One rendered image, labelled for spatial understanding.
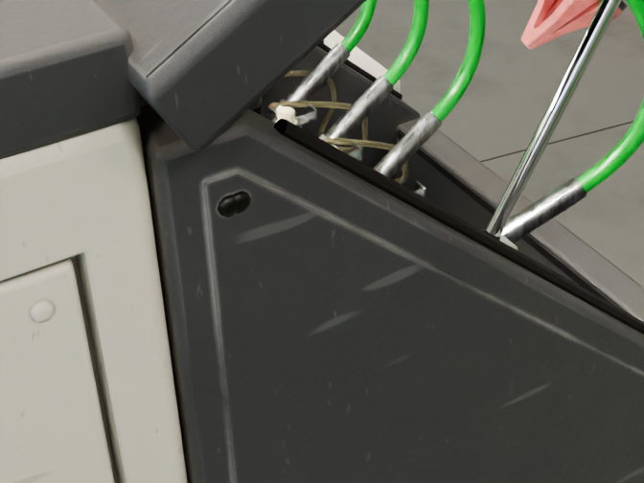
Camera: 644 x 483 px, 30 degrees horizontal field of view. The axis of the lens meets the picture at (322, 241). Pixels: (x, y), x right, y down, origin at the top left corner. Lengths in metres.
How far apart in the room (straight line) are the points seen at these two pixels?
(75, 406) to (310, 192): 0.13
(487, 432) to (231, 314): 0.20
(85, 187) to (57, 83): 0.04
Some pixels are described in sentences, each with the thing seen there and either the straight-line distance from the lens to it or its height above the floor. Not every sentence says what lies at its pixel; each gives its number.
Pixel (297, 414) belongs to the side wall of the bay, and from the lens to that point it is 0.55.
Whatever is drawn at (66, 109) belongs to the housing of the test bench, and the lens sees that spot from 0.41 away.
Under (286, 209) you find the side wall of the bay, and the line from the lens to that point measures 0.47.
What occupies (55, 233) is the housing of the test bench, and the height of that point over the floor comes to 1.43.
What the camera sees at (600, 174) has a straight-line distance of 0.94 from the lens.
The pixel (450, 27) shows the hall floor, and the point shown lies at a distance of 3.74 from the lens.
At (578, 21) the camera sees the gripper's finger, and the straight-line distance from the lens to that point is 1.02.
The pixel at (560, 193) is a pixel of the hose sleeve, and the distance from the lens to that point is 0.94.
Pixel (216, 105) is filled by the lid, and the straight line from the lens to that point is 0.41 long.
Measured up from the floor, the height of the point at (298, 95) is 1.08.
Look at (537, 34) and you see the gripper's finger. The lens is 1.02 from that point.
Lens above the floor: 1.68
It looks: 37 degrees down
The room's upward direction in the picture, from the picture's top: 2 degrees counter-clockwise
